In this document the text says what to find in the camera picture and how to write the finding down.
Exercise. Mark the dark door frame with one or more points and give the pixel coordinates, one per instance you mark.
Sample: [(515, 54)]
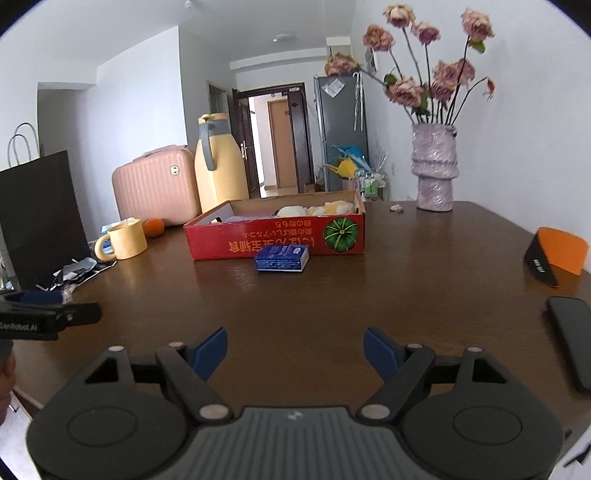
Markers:
[(304, 138)]

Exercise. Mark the black and white wrappers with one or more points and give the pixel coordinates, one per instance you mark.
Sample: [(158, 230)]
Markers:
[(81, 270)]

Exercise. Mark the yellow thermos jug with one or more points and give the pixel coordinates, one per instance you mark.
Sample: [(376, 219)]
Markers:
[(221, 180)]

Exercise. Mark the red cardboard box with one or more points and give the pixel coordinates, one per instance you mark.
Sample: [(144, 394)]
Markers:
[(277, 242)]

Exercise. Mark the grey refrigerator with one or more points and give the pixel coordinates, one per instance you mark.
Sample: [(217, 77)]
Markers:
[(339, 138)]

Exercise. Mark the pink hard-shell suitcase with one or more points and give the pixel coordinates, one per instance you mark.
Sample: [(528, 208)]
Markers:
[(157, 189)]

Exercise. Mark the small cart with bottles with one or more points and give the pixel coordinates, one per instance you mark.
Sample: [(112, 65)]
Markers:
[(371, 184)]

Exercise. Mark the round ceiling light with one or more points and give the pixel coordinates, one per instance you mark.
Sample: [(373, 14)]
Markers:
[(284, 38)]

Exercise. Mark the white alpaca plush toy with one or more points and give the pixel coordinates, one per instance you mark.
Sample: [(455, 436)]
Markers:
[(332, 207)]

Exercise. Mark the black paper bag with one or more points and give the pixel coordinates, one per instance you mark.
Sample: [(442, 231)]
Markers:
[(41, 221)]

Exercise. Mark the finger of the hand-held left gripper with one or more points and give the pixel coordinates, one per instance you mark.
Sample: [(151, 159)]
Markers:
[(81, 314), (34, 298)]

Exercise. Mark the person's left hand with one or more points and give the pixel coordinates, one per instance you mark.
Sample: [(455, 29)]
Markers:
[(7, 381)]

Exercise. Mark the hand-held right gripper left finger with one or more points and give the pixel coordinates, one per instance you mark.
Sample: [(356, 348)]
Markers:
[(210, 353)]

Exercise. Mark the brown wooden door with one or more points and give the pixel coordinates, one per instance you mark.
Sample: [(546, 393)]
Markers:
[(282, 147)]

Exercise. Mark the dried pink roses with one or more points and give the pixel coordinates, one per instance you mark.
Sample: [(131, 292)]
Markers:
[(406, 90)]

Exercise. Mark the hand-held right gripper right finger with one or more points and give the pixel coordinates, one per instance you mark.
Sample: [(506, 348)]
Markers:
[(381, 353)]

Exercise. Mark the blue tissue pack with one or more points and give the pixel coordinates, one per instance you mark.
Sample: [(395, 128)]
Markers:
[(281, 257)]

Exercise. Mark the black smartphone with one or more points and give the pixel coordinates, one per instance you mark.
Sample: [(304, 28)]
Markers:
[(572, 337)]

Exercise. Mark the orange fruit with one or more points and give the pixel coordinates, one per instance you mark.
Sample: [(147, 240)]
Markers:
[(153, 228)]

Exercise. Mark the yellow mug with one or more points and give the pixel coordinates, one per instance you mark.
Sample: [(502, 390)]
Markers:
[(129, 240)]

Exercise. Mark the purple textured vase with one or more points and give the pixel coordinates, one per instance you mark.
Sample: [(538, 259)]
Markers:
[(436, 170)]

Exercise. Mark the orange and black stand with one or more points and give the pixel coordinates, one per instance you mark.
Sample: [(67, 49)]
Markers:
[(563, 251)]

